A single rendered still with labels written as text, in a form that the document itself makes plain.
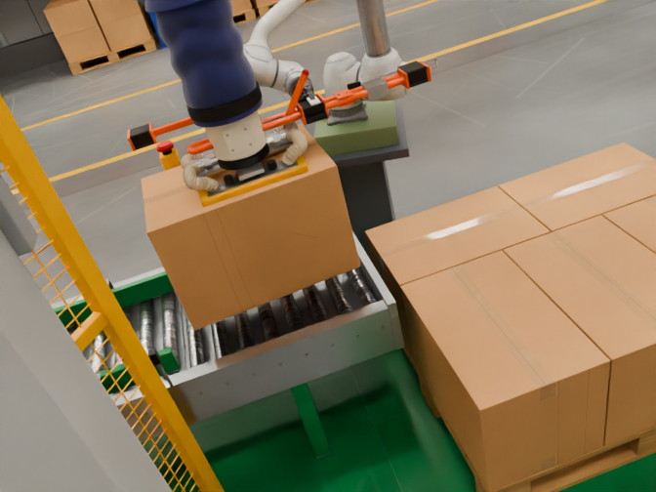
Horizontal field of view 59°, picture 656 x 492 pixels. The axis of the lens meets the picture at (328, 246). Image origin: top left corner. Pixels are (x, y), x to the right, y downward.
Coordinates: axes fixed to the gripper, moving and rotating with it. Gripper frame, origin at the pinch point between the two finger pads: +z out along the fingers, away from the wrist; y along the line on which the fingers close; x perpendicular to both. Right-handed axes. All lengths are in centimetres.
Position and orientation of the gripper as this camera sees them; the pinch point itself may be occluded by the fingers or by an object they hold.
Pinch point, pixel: (315, 107)
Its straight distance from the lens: 187.8
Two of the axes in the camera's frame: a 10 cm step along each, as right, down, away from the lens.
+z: 2.6, 5.2, -8.1
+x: -9.4, 3.2, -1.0
